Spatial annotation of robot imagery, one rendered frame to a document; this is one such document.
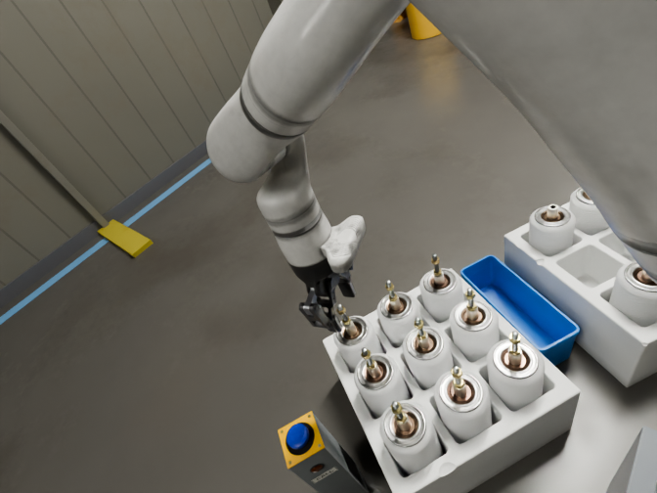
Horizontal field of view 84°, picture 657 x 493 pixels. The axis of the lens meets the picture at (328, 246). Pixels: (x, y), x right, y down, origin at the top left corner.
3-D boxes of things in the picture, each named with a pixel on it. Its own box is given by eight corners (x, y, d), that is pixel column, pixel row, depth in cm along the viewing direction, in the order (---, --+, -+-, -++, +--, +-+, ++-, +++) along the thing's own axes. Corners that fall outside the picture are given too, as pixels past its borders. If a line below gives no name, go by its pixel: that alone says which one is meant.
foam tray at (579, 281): (777, 307, 81) (820, 251, 69) (626, 388, 79) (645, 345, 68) (616, 220, 111) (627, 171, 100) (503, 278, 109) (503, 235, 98)
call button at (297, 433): (315, 444, 62) (310, 439, 61) (293, 456, 62) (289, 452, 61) (307, 423, 65) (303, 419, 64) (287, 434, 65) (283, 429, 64)
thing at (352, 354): (348, 365, 98) (326, 327, 87) (377, 346, 99) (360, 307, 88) (364, 394, 91) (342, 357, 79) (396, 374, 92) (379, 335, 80)
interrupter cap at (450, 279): (463, 286, 83) (462, 284, 82) (434, 300, 82) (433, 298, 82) (445, 265, 88) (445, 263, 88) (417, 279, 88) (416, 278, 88)
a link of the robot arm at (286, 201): (306, 190, 52) (262, 230, 48) (257, 84, 42) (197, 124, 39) (340, 200, 47) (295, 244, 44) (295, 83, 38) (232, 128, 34)
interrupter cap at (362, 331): (331, 329, 86) (330, 327, 86) (359, 312, 87) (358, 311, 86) (345, 352, 80) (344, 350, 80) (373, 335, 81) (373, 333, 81)
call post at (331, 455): (372, 497, 81) (326, 448, 61) (344, 514, 80) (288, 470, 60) (358, 465, 86) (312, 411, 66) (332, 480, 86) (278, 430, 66)
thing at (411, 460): (416, 425, 82) (399, 388, 70) (454, 454, 75) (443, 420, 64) (389, 461, 78) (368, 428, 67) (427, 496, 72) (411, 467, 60)
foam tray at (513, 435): (572, 428, 78) (582, 390, 66) (415, 525, 75) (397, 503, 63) (458, 307, 108) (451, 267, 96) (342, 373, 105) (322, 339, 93)
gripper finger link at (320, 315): (299, 300, 51) (317, 316, 55) (295, 312, 50) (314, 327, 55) (316, 302, 50) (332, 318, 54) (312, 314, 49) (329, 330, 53)
